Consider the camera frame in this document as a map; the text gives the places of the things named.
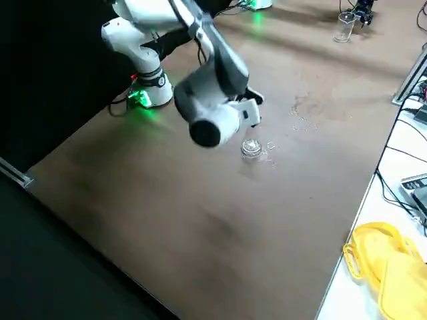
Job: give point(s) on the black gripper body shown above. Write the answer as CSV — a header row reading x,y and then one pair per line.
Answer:
x,y
365,4
254,96

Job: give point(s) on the clear glass beaker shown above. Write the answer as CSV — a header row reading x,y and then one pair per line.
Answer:
x,y
343,28

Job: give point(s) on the clear glass conical flask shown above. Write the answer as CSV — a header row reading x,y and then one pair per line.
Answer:
x,y
251,148

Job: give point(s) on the small black desk device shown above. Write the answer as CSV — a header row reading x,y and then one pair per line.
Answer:
x,y
422,113

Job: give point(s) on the grey digital scale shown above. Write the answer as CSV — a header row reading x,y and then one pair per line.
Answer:
x,y
415,186

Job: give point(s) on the yellow plastic bag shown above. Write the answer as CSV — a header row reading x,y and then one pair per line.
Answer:
x,y
393,266

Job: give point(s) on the aluminium camera post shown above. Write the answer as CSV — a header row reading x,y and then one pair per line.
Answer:
x,y
410,76

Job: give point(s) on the aluminium frame corner rail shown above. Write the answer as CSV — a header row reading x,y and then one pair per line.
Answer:
x,y
16,175

